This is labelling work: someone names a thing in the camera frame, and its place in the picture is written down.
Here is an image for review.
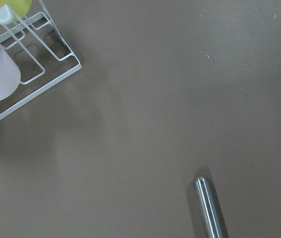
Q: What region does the steel muddler black tip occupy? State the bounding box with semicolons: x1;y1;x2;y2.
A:
193;176;229;238

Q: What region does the yellow plastic cup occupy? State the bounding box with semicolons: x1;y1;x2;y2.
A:
0;0;32;25

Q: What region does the white wire cup rack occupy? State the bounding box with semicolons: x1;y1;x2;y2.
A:
0;0;82;120

